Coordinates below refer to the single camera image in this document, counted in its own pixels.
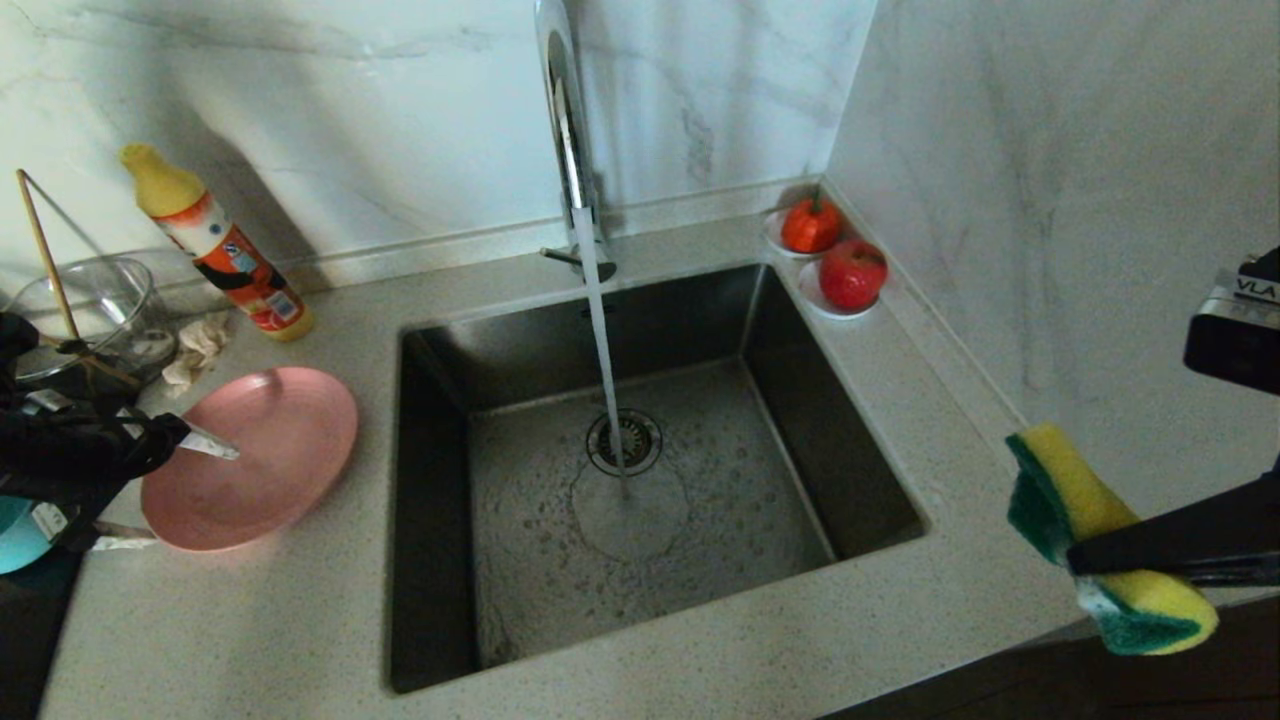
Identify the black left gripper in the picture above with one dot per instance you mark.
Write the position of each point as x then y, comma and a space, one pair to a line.
70, 455

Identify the round metal drain strainer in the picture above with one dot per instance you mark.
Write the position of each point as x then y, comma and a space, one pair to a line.
645, 445

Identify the yellow sponge green backing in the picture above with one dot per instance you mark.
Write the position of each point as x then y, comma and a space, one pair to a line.
1055, 485

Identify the clear glass jug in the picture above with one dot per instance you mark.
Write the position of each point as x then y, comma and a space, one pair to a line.
120, 300

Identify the small white dish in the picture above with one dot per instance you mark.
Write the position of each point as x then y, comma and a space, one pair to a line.
813, 298
773, 236

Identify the running water stream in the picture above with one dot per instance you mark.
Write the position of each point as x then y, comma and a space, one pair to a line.
603, 350

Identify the orange detergent bottle yellow cap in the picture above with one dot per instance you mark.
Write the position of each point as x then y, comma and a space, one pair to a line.
225, 250

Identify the teal bowl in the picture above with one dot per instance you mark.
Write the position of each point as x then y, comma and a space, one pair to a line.
18, 545

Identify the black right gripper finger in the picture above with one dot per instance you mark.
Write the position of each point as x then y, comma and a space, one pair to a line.
1230, 572
1180, 535

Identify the pink plate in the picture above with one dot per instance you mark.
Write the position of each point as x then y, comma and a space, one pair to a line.
270, 470

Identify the crumpled beige tissue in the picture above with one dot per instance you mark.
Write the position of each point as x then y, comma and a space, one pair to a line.
198, 345

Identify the red tomato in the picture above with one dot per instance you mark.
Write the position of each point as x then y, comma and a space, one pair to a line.
812, 226

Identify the chrome kitchen faucet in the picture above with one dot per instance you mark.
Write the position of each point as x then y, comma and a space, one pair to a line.
570, 130

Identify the red apple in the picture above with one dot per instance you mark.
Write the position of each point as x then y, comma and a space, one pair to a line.
854, 274

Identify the stainless steel sink basin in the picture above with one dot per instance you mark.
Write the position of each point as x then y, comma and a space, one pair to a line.
760, 530

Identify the black stove cooktop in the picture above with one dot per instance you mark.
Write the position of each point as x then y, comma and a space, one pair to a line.
25, 660

